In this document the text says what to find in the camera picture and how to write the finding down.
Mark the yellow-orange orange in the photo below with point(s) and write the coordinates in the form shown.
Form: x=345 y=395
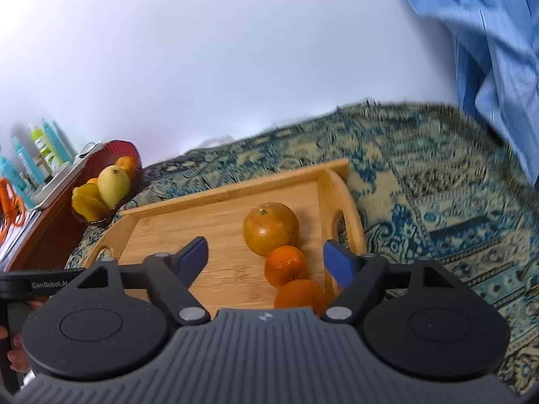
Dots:
x=269 y=227

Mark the yellow starfruit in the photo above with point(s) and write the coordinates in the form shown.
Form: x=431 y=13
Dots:
x=88 y=204

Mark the tangerine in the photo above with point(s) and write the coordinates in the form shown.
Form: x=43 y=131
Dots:
x=301 y=296
x=286 y=267

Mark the orange fruit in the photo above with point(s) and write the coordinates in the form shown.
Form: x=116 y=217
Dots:
x=126 y=164

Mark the dark wooden cabinet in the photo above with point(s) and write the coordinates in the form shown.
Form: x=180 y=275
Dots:
x=46 y=235

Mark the wooden tray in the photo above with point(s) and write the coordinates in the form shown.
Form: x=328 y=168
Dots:
x=189 y=219

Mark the small blue bottle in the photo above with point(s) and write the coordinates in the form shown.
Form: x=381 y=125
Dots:
x=8 y=176

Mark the blue and tan patterned blanket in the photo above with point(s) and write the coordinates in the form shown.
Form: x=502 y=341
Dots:
x=421 y=219

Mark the dark red glass bowl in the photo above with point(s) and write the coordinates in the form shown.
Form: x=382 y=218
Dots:
x=122 y=149

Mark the person's left hand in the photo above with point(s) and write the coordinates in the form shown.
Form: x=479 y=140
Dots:
x=17 y=353

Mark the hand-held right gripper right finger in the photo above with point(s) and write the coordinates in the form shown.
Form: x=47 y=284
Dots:
x=339 y=263

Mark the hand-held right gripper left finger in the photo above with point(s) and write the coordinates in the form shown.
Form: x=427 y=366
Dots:
x=196 y=259

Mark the blue striped cloth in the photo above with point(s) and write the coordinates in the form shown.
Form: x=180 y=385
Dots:
x=484 y=50

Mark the green and white bottle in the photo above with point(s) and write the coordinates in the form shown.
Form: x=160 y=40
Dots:
x=42 y=147

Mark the yellow mango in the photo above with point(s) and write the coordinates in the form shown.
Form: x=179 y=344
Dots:
x=113 y=185

